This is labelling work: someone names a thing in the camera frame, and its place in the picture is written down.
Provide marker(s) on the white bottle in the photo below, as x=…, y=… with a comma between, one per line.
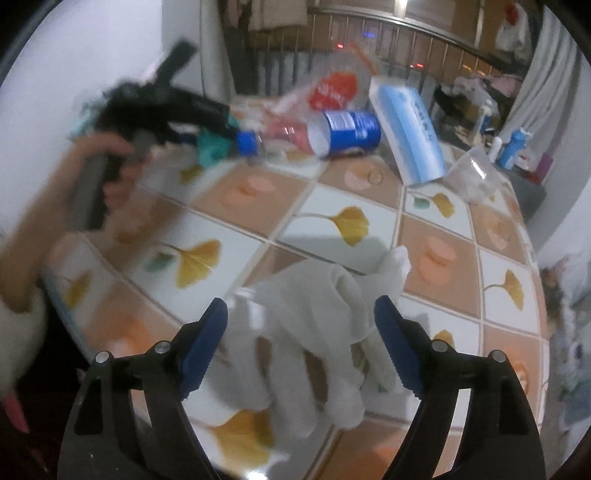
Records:
x=485, y=114

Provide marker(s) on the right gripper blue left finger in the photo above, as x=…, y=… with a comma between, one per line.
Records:
x=128, y=421

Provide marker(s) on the white tissue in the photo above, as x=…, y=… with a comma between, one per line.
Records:
x=288, y=344

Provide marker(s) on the patterned floral tablecloth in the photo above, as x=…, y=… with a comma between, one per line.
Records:
x=189, y=235

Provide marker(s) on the red white plastic bag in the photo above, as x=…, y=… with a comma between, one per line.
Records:
x=341, y=81

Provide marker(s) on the grey curtain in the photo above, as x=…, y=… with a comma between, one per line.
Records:
x=545, y=97

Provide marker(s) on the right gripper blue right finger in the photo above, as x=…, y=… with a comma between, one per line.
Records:
x=500, y=438

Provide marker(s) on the person's left hand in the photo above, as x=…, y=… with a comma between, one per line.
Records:
x=103, y=156

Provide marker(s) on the person's left forearm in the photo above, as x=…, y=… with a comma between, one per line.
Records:
x=44, y=223

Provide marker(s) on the clear plastic cup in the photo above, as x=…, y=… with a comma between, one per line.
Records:
x=473, y=177

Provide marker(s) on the blue white tissue box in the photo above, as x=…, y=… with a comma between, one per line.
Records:
x=408, y=130

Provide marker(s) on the blue detergent bottle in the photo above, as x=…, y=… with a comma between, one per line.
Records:
x=513, y=148

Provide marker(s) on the plastic bottle blue label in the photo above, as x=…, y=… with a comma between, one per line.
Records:
x=324, y=134

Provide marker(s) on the metal balcony railing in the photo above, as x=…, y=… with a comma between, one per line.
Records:
x=269, y=62

